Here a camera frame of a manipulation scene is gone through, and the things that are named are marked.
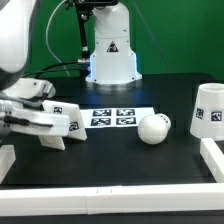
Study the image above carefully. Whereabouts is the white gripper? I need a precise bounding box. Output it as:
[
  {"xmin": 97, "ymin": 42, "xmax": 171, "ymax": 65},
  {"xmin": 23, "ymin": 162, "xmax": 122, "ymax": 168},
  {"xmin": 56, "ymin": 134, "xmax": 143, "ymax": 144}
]
[{"xmin": 0, "ymin": 100, "xmax": 70, "ymax": 137}]

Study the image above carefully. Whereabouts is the white square lamp base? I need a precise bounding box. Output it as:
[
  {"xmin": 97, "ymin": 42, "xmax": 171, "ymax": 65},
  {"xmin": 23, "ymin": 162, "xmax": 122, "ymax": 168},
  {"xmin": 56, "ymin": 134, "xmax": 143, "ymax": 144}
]
[{"xmin": 38, "ymin": 99, "xmax": 88, "ymax": 151}]

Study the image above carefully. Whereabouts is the white lamp bulb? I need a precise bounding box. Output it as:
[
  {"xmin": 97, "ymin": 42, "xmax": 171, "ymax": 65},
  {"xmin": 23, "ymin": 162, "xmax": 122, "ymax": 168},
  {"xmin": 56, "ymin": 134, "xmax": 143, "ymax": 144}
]
[{"xmin": 138, "ymin": 113, "xmax": 171, "ymax": 145}]

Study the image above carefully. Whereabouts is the white lamp shade with markers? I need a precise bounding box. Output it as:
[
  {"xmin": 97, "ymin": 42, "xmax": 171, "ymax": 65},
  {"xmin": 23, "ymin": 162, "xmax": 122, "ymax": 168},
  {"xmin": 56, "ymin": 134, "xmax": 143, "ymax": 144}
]
[{"xmin": 190, "ymin": 83, "xmax": 224, "ymax": 141}]

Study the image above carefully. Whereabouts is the white left fence bar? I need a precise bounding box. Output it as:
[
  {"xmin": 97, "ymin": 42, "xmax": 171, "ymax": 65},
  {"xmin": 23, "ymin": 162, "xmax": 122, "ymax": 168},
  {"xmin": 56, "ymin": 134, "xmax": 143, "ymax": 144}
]
[{"xmin": 0, "ymin": 145, "xmax": 16, "ymax": 184}]

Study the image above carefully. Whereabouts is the white fence bar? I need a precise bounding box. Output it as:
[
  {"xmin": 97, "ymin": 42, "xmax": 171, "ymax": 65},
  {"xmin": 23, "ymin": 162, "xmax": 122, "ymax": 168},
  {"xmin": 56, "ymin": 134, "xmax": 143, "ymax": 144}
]
[
  {"xmin": 0, "ymin": 183, "xmax": 224, "ymax": 217},
  {"xmin": 200, "ymin": 138, "xmax": 224, "ymax": 183},
  {"xmin": 0, "ymin": 145, "xmax": 16, "ymax": 184}
]

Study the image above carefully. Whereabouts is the marker sheet on table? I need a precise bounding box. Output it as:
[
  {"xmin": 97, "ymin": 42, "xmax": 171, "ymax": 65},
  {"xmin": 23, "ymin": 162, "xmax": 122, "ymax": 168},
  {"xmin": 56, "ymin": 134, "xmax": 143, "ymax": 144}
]
[{"xmin": 81, "ymin": 107, "xmax": 155, "ymax": 128}]

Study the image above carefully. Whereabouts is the white front fence bar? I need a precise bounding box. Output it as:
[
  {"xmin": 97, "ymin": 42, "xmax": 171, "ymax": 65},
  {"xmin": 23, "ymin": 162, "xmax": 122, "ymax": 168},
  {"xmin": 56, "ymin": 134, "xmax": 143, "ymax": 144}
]
[{"xmin": 0, "ymin": 183, "xmax": 224, "ymax": 217}]

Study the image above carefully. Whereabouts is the white right fence bar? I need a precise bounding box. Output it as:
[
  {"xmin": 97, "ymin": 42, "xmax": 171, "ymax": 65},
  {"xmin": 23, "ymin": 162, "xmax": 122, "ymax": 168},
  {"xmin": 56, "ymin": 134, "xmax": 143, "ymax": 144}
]
[{"xmin": 200, "ymin": 138, "xmax": 224, "ymax": 183}]

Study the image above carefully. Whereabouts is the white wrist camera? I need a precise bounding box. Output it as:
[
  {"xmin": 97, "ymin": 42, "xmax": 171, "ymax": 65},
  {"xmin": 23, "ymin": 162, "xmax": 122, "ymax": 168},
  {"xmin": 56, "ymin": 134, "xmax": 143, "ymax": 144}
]
[{"xmin": 0, "ymin": 78, "xmax": 56, "ymax": 108}]

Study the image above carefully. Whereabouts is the black cable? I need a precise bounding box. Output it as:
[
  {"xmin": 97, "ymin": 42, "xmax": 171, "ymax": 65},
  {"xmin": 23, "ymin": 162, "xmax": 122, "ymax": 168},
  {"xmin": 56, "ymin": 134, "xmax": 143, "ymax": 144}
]
[{"xmin": 23, "ymin": 60, "xmax": 88, "ymax": 80}]

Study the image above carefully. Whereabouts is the grey cable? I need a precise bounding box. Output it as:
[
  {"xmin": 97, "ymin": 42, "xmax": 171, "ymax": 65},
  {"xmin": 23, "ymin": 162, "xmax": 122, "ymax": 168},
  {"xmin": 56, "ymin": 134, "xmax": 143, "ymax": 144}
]
[{"xmin": 45, "ymin": 0, "xmax": 72, "ymax": 78}]

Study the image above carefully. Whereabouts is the black camera stand pole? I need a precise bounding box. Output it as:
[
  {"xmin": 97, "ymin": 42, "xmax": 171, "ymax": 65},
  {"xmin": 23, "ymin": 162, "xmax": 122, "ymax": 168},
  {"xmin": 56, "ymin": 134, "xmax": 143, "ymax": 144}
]
[{"xmin": 64, "ymin": 0, "xmax": 93, "ymax": 79}]

